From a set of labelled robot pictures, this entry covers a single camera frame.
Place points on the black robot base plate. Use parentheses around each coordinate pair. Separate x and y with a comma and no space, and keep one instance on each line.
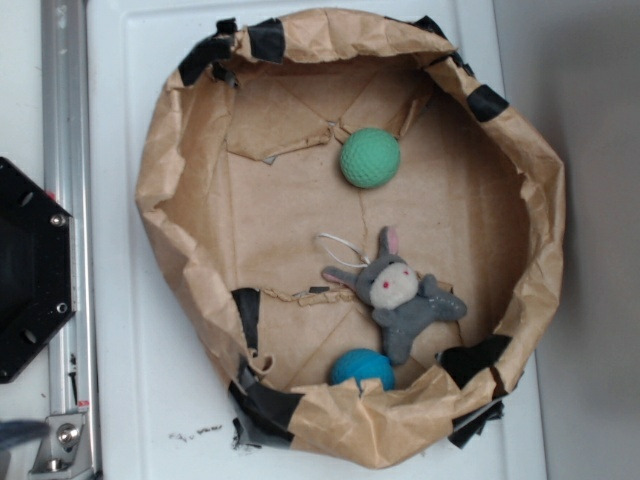
(36,274)

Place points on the white plastic tray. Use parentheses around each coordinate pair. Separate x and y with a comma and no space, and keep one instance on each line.
(164,412)

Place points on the green dimpled foam ball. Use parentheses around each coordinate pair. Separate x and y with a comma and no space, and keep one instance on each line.
(370,158)

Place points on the brown paper bin with tape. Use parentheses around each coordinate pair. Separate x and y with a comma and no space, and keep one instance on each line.
(240,176)

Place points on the grey plush bunny toy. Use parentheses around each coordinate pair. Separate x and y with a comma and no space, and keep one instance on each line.
(403,303)

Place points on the blue foam ball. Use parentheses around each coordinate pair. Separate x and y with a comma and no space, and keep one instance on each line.
(363,364)

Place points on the aluminium extrusion rail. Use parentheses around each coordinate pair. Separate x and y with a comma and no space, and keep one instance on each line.
(73,383)

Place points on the metal corner bracket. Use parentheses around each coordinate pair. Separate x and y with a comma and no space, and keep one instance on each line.
(65,452)

